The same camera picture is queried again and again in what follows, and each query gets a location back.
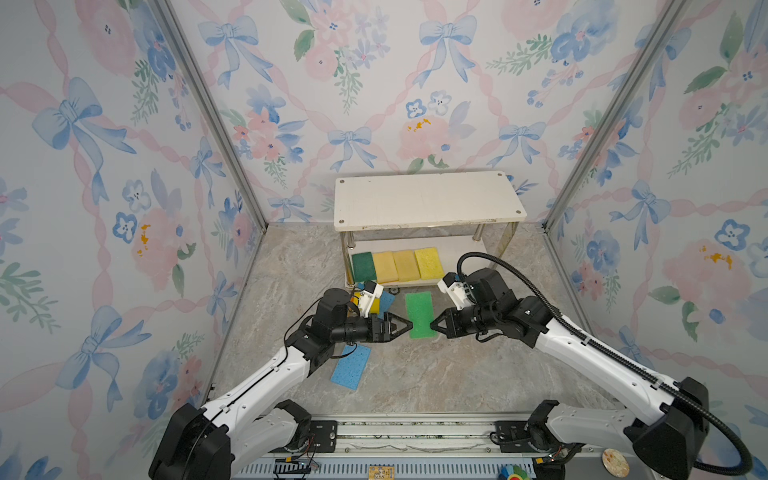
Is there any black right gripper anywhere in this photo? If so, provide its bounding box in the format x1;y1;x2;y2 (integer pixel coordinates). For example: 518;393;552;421
428;307;499;340

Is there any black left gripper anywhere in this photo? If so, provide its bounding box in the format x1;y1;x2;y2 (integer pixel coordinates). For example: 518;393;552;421
330;312;410;346

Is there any small yellow sponge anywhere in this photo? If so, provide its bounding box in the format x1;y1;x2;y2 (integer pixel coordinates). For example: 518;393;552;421
353;291;379;318

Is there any blue sponge back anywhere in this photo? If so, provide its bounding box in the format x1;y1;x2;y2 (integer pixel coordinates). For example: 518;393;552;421
379;291;396;317

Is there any blue sponge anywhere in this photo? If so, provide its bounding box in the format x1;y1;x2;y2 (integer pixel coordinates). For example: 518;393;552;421
331;344;371;390
379;291;396;317

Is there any light green sponge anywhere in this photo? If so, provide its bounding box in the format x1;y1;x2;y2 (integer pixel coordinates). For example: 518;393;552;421
405;292;437;340

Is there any dark green scouring sponge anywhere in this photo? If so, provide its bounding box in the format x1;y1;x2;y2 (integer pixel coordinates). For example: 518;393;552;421
351;252;377;283

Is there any bright yellow porous sponge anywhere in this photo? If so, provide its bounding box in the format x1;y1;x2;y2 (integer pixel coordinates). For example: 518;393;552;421
414;247;445;280

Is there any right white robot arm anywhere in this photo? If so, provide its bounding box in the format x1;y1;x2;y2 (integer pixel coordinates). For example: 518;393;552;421
431;268;709;479

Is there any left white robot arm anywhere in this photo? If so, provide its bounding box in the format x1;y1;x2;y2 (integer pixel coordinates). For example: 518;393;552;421
148;288;413;479

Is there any white two-tier metal shelf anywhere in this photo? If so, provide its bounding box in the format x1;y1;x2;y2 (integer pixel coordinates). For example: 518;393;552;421
333;170;527;286

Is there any blue sponge front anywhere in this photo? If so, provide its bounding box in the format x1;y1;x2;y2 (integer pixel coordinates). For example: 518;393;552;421
331;344;371;390

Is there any round wooden disc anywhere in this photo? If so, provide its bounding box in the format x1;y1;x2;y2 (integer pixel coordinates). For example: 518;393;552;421
601;448;630;479

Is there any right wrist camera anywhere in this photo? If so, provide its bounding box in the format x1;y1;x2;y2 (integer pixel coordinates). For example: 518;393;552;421
437;272;476;311

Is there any black corrugated cable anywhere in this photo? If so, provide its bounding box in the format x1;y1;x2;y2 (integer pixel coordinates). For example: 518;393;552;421
457;251;754;476

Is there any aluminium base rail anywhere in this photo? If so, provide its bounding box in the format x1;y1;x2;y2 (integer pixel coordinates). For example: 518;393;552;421
227;412;682;480

